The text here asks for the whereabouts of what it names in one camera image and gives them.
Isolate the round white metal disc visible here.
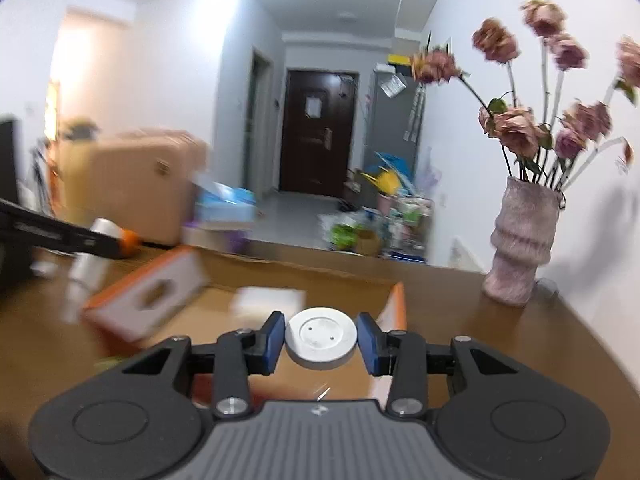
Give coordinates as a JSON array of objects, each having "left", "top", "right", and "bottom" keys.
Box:
[{"left": 285, "top": 307, "right": 357, "bottom": 370}]

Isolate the small white tube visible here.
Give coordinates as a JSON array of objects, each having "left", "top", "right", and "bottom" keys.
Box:
[{"left": 62, "top": 218, "right": 123, "bottom": 325}]

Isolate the black paper bag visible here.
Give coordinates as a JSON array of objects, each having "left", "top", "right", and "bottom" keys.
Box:
[{"left": 0, "top": 117, "right": 29, "bottom": 292}]

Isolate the clear plastic swab container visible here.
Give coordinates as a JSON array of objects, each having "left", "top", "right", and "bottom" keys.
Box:
[{"left": 230, "top": 286, "right": 306, "bottom": 320}]

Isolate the orange cardboard box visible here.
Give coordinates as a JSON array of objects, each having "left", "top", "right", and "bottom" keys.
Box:
[{"left": 80, "top": 244, "right": 407, "bottom": 406}]

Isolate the orange fruit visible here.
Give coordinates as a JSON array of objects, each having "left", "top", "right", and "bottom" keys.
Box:
[{"left": 119, "top": 229, "right": 141, "bottom": 258}]

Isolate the pink ribbed suitcase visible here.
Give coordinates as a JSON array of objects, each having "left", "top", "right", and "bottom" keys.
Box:
[{"left": 58, "top": 128, "right": 208, "bottom": 246}]

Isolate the cluttered storage cart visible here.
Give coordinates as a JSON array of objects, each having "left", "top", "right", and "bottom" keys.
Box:
[{"left": 318, "top": 152, "right": 434, "bottom": 264}]

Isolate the blue tissue box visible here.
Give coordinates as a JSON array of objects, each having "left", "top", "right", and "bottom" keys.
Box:
[{"left": 192, "top": 172, "right": 256, "bottom": 224}]

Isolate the pink ceramic vase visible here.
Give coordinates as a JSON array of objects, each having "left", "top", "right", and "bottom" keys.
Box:
[{"left": 483, "top": 177, "right": 561, "bottom": 307}]

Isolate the grey refrigerator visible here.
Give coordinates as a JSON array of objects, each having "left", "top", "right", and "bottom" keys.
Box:
[{"left": 364, "top": 70, "right": 420, "bottom": 179}]

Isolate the dried pink rose bouquet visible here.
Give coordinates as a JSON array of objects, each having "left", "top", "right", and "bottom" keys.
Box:
[{"left": 408, "top": 0, "right": 639, "bottom": 195}]

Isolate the dark brown door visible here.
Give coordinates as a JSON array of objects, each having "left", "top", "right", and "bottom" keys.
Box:
[{"left": 279, "top": 70, "right": 358, "bottom": 197}]

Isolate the yellow box on refrigerator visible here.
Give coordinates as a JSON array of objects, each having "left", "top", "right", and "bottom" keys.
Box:
[{"left": 387, "top": 54, "right": 411, "bottom": 66}]

